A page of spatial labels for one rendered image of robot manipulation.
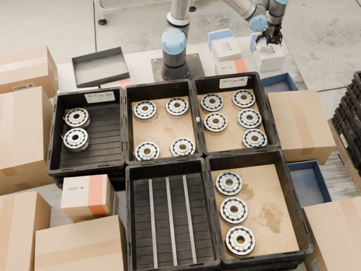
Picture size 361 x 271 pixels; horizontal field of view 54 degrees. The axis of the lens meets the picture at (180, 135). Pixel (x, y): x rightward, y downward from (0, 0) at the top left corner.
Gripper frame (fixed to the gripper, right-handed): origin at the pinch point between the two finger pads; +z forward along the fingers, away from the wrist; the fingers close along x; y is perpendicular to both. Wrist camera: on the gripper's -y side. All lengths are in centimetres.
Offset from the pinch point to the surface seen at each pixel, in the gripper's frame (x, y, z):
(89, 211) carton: -93, 78, -11
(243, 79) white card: -22.2, 29.7, -12.8
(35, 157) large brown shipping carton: -113, 53, -13
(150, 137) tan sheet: -67, 48, -6
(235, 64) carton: -18.9, 7.8, -0.1
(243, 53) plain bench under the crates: -10.0, -6.2, 7.4
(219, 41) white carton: -23.3, -8.6, -1.5
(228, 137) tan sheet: -34, 54, -6
